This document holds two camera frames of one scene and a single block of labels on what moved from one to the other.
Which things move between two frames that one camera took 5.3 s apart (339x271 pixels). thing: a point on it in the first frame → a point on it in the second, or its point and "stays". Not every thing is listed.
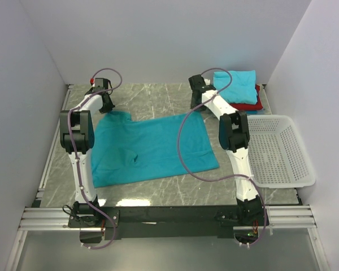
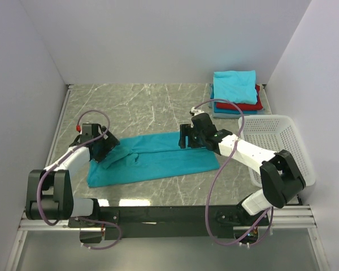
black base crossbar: (165, 222) stays
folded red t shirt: (244, 106) stays
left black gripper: (107, 104) → (109, 144)
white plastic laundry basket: (277, 156) stays
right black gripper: (195, 100) → (185, 136)
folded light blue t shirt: (242, 89) stays
